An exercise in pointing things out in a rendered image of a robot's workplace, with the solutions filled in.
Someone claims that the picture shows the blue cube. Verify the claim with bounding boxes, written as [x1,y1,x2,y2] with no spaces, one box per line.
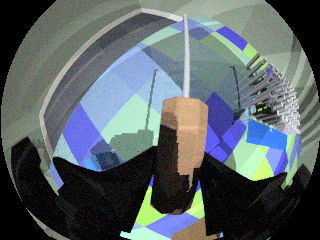
[84,153,108,171]

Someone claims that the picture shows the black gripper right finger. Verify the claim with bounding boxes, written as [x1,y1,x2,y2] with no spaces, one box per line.
[199,151,288,237]

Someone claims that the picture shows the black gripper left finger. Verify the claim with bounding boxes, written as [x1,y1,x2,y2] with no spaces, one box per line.
[52,145,157,233]

